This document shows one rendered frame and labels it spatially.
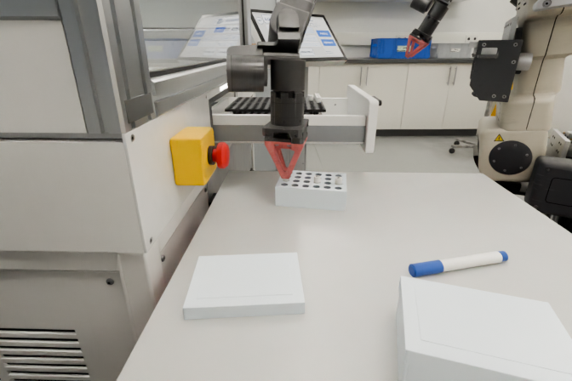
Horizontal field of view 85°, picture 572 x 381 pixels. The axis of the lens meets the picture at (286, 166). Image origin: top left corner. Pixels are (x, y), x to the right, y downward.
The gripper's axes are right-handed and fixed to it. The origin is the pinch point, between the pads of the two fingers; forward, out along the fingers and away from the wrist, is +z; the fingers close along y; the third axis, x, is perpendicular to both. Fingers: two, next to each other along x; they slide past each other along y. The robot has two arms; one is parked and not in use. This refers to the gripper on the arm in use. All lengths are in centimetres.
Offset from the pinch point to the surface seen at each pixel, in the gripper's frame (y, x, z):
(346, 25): -389, 7, -60
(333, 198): 2.8, 8.8, 3.0
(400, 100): -336, 75, 25
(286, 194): 2.9, 0.6, 3.0
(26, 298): 25.9, -30.0, 11.0
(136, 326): 24.2, -15.7, 14.4
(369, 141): -12.2, 15.3, -3.7
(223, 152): 11.6, -7.2, -6.6
